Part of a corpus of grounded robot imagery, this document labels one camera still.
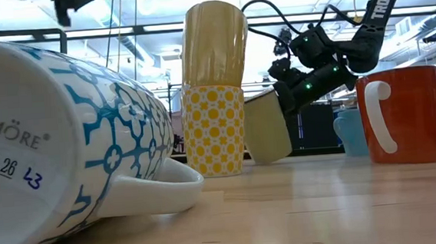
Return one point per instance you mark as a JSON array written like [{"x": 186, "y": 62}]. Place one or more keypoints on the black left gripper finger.
[{"x": 66, "y": 17}]

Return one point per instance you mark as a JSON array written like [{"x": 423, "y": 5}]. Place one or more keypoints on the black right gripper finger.
[{"x": 285, "y": 98}]

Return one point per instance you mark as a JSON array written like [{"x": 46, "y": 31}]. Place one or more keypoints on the pale yellow mug brown rim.
[{"x": 267, "y": 134}]

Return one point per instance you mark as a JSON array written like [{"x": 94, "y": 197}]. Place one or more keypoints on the turquoise mug brown rim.
[{"x": 353, "y": 135}]

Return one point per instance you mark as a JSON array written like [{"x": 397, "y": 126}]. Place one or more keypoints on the yellow dotted white mug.
[{"x": 215, "y": 137}]

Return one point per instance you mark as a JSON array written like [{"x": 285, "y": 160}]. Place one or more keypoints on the plain yellow cup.
[{"x": 212, "y": 45}]

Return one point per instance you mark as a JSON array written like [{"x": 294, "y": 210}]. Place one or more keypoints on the blue patterned white mug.
[{"x": 87, "y": 127}]

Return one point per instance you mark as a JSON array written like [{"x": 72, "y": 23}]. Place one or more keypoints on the black partition panel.
[
  {"x": 295, "y": 132},
  {"x": 318, "y": 126}
]

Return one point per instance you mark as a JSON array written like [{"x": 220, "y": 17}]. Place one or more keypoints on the yellow hanging tag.
[{"x": 358, "y": 20}]

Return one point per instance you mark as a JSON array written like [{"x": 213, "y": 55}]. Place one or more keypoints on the white ceiling air vent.
[{"x": 403, "y": 27}]

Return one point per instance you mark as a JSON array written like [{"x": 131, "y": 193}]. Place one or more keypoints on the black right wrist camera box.
[{"x": 280, "y": 69}]

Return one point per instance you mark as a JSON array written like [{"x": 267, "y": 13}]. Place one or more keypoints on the black overhead camera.
[{"x": 283, "y": 40}]

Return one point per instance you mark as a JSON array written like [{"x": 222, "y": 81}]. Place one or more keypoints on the black table edge rail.
[{"x": 312, "y": 151}]

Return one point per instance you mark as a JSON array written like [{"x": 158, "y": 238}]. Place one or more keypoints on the black overhead frame bar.
[{"x": 138, "y": 29}]

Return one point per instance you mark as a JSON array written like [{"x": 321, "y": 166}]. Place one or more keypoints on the black ceiling duct fixture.
[{"x": 432, "y": 38}]

